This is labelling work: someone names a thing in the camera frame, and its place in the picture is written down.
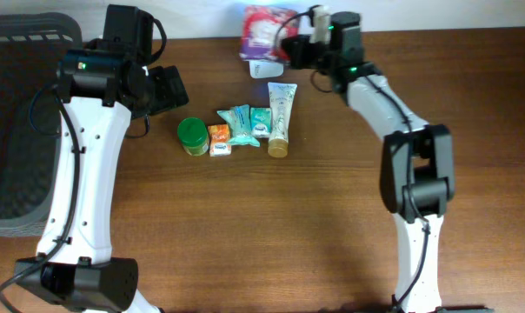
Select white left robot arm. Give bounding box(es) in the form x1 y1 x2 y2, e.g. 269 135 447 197
10 4 189 312

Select green lidded jar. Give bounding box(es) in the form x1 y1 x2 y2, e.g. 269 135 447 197
177 117 209 157

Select purple red Carefree pad pack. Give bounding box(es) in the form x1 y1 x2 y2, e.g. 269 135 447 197
239 5 299 63

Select grey plastic basket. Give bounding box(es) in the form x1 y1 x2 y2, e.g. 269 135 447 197
0 12 82 237

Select small teal tissue pack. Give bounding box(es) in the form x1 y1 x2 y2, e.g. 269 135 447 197
249 108 272 138

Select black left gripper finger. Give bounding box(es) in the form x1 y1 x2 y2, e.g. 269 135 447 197
148 66 175 116
164 66 189 108

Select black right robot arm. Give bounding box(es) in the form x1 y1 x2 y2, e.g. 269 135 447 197
276 5 455 312

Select teal wet wipes pack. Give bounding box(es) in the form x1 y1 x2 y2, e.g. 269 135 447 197
217 104 260 147

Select white Pantene tube gold cap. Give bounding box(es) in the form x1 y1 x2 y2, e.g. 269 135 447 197
268 83 297 158

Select orange tissue pack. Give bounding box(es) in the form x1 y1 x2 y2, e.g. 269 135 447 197
208 124 231 157

